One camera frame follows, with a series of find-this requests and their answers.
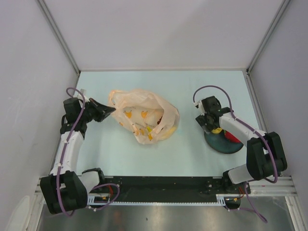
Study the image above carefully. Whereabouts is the white slotted cable duct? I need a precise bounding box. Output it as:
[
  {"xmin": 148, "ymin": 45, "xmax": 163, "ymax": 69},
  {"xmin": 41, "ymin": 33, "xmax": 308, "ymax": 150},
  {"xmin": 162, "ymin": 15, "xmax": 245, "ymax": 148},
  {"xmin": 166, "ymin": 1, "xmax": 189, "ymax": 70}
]
[{"xmin": 87, "ymin": 195, "xmax": 226, "ymax": 207}]

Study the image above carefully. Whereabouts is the yellow fake banana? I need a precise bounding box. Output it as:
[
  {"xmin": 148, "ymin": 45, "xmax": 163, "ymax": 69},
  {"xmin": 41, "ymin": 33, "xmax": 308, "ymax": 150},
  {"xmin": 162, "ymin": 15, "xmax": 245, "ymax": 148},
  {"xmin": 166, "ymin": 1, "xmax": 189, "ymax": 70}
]
[{"xmin": 147, "ymin": 126, "xmax": 178, "ymax": 141}]

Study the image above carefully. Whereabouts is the teal floral ceramic plate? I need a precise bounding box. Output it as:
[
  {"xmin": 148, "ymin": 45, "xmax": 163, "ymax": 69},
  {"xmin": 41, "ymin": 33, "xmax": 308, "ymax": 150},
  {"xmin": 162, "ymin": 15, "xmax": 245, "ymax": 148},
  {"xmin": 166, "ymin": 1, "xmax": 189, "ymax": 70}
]
[{"xmin": 204, "ymin": 130, "xmax": 244, "ymax": 154}]

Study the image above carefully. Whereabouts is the red fake dragon fruit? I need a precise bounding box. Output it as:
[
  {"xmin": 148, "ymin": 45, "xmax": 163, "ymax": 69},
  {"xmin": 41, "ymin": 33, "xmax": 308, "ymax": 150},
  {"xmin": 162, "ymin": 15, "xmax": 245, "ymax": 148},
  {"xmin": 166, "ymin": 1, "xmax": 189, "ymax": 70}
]
[{"xmin": 224, "ymin": 130, "xmax": 241, "ymax": 143}]

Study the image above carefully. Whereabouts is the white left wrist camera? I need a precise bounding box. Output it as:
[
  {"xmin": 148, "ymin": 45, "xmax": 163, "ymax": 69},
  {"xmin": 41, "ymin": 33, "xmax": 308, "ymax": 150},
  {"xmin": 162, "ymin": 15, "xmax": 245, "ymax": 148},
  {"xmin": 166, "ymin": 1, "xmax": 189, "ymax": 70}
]
[{"xmin": 73, "ymin": 89, "xmax": 87, "ymax": 99}]

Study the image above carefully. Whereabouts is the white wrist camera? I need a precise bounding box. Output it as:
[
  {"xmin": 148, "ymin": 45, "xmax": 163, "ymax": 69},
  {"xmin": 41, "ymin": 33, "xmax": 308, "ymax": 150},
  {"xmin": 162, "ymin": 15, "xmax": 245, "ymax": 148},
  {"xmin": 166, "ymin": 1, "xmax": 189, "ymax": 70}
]
[
  {"xmin": 73, "ymin": 89, "xmax": 87, "ymax": 99},
  {"xmin": 193, "ymin": 100, "xmax": 205, "ymax": 114}
]

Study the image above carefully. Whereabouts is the aluminium front frame rail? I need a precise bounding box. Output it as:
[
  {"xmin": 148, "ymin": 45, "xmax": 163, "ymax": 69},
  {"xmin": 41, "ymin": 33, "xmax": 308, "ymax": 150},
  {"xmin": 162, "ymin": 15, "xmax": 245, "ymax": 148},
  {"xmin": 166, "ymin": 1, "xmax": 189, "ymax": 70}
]
[{"xmin": 35, "ymin": 175, "xmax": 299, "ymax": 196}]

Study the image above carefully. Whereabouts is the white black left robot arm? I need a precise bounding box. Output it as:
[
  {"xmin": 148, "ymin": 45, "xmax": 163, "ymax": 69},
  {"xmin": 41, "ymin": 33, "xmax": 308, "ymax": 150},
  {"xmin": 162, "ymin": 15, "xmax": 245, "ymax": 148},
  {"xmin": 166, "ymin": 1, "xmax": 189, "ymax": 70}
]
[{"xmin": 40, "ymin": 96, "xmax": 115, "ymax": 214}]

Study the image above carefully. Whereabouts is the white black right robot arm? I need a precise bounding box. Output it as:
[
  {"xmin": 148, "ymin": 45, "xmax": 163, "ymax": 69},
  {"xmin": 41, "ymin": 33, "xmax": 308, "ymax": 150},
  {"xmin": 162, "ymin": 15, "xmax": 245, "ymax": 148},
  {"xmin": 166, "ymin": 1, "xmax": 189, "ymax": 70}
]
[{"xmin": 194, "ymin": 96, "xmax": 287, "ymax": 193}]

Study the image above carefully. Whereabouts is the aluminium right corner post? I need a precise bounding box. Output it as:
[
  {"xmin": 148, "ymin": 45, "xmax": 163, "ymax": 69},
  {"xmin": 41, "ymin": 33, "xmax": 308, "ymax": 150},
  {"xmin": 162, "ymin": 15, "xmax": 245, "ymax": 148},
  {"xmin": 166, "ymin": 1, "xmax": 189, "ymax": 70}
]
[{"xmin": 246, "ymin": 0, "xmax": 292, "ymax": 75}]

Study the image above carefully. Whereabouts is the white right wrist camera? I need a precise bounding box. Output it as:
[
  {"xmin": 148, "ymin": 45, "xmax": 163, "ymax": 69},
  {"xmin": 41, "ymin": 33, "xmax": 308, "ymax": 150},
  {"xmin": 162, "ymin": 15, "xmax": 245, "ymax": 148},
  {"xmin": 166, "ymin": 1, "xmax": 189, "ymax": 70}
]
[{"xmin": 193, "ymin": 100, "xmax": 205, "ymax": 114}]

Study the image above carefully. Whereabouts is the yellow fake lemon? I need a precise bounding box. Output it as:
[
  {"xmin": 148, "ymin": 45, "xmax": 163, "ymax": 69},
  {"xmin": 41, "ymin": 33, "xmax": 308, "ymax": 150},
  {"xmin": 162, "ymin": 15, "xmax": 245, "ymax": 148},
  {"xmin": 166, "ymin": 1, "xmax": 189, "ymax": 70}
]
[{"xmin": 211, "ymin": 128, "xmax": 223, "ymax": 134}]

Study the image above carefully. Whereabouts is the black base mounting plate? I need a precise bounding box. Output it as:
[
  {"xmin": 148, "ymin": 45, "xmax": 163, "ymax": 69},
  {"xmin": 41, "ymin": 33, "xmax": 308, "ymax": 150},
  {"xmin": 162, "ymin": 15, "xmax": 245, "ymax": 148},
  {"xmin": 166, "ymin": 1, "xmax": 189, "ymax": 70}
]
[{"xmin": 88, "ymin": 176, "xmax": 251, "ymax": 208}]

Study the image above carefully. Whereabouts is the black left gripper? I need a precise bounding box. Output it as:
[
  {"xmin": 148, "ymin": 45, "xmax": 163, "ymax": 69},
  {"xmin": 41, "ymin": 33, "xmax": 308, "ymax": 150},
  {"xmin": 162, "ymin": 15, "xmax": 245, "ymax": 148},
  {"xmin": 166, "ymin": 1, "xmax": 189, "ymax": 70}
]
[{"xmin": 79, "ymin": 98, "xmax": 115, "ymax": 124}]

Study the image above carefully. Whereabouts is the aluminium corner post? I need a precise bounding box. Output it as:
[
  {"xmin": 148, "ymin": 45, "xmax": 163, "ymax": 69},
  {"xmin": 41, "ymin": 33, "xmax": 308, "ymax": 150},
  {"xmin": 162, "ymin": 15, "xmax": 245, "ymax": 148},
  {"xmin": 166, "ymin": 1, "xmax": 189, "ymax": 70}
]
[
  {"xmin": 35, "ymin": 0, "xmax": 81, "ymax": 76},
  {"xmin": 246, "ymin": 0, "xmax": 292, "ymax": 75}
]

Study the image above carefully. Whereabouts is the banana print plastic bag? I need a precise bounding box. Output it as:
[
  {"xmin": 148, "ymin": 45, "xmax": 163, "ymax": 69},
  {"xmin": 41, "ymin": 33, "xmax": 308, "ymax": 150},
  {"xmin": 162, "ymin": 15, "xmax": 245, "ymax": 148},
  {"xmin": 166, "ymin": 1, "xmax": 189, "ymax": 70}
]
[{"xmin": 108, "ymin": 89, "xmax": 180, "ymax": 144}]

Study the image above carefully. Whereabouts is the aluminium left corner post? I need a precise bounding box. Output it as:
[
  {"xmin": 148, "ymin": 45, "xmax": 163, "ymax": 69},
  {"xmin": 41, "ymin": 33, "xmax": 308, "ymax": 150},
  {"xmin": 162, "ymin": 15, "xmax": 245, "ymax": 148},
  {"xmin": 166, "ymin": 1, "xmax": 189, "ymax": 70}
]
[{"xmin": 35, "ymin": 0, "xmax": 81, "ymax": 76}]

